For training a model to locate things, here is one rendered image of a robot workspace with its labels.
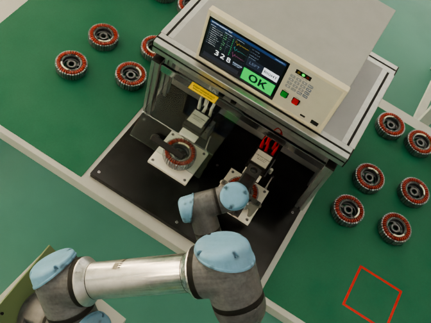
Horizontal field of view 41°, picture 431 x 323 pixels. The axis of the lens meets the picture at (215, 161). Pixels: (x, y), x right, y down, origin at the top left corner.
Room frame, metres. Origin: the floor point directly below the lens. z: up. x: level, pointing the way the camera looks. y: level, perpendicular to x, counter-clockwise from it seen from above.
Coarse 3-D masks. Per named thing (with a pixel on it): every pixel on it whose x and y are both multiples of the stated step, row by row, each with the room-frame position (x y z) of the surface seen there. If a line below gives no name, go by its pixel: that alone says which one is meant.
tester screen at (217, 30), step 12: (216, 24) 1.14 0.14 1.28; (216, 36) 1.14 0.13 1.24; (228, 36) 1.13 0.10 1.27; (204, 48) 1.15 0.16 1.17; (216, 48) 1.14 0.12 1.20; (228, 48) 1.13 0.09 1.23; (240, 48) 1.13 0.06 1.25; (252, 48) 1.12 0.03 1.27; (240, 60) 1.12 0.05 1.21; (264, 60) 1.11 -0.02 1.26; (276, 60) 1.11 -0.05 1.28; (240, 72) 1.12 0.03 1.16; (276, 72) 1.10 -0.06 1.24; (276, 84) 1.10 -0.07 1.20
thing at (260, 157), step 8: (264, 136) 1.14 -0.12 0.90; (264, 144) 1.11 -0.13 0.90; (272, 144) 1.12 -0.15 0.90; (256, 152) 1.05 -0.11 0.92; (264, 152) 1.06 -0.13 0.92; (248, 160) 1.03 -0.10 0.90; (256, 160) 1.02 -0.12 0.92; (264, 160) 1.03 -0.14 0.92; (272, 160) 1.05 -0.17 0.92; (264, 168) 1.01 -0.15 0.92
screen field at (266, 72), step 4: (248, 60) 1.12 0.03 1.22; (252, 60) 1.12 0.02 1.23; (248, 64) 1.12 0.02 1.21; (252, 64) 1.12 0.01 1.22; (256, 64) 1.11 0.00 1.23; (252, 68) 1.12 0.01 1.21; (256, 68) 1.11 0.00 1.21; (260, 68) 1.11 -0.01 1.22; (264, 68) 1.11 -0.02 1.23; (260, 72) 1.11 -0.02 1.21; (264, 72) 1.11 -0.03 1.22; (268, 72) 1.11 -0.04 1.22; (272, 72) 1.11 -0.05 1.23; (268, 76) 1.11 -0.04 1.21; (272, 76) 1.10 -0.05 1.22; (276, 76) 1.10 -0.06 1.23; (272, 80) 1.10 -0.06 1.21; (276, 80) 1.10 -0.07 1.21
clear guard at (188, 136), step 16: (176, 80) 1.08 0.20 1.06; (192, 80) 1.10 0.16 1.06; (160, 96) 1.00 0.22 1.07; (176, 96) 1.02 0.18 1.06; (192, 96) 1.05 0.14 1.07; (224, 96) 1.10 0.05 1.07; (144, 112) 0.93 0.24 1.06; (160, 112) 0.95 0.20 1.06; (176, 112) 0.97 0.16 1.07; (192, 112) 0.99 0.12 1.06; (208, 112) 1.02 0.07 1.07; (224, 112) 1.04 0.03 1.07; (240, 112) 1.06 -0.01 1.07; (144, 128) 0.90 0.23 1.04; (160, 128) 0.91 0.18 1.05; (176, 128) 0.92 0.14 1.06; (192, 128) 0.94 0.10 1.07; (208, 128) 0.96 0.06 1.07; (224, 128) 0.99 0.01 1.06; (176, 144) 0.88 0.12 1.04; (192, 144) 0.89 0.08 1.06; (208, 144) 0.91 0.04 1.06; (176, 160) 0.85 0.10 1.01; (192, 160) 0.86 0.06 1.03; (208, 160) 0.87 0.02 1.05
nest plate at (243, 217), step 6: (228, 174) 1.02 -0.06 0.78; (234, 174) 1.03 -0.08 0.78; (240, 174) 1.04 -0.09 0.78; (228, 180) 1.00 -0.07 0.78; (258, 186) 1.02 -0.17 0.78; (258, 192) 1.00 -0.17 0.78; (264, 192) 1.01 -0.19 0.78; (258, 198) 0.98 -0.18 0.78; (264, 198) 0.99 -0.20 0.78; (246, 210) 0.92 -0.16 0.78; (234, 216) 0.88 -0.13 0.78; (240, 216) 0.89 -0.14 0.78; (246, 216) 0.90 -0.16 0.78; (252, 216) 0.91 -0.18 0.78; (246, 222) 0.88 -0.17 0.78
